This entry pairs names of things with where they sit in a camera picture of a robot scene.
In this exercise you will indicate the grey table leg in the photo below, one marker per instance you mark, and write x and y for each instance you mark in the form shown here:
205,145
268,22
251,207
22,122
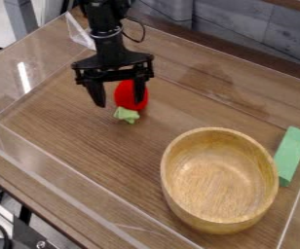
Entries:
22,17

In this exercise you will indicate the wooden bowl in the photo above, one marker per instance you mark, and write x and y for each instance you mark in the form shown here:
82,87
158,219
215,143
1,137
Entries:
219,179

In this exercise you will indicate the black equipment with screw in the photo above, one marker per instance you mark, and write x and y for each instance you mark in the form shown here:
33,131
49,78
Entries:
26,238

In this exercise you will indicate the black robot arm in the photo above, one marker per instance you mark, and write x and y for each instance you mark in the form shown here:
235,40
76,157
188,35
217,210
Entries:
105,15

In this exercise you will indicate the green rectangular block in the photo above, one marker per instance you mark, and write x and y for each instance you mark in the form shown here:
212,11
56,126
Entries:
287,156

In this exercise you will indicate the red plush strawberry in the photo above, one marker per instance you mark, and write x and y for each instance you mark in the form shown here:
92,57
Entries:
128,109

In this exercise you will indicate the clear acrylic enclosure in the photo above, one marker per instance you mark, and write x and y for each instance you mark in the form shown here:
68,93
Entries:
86,171

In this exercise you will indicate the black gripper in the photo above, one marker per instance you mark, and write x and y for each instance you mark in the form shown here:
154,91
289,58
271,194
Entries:
134,67

